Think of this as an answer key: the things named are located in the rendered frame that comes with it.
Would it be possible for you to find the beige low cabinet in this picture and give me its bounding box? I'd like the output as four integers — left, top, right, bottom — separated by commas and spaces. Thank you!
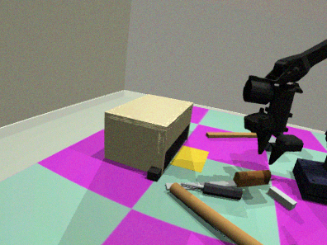
104, 94, 209, 181

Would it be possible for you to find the brown cylinder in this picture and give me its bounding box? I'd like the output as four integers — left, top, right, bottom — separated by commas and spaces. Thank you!
178, 170, 272, 191

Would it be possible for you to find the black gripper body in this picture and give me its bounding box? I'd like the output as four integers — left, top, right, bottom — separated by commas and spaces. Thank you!
264, 105, 304, 152

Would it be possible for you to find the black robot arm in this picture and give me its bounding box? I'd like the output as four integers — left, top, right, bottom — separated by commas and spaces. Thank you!
243, 39, 327, 134

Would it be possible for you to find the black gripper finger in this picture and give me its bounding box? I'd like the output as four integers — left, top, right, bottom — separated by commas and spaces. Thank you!
269, 143, 285, 165
256, 131, 272, 154

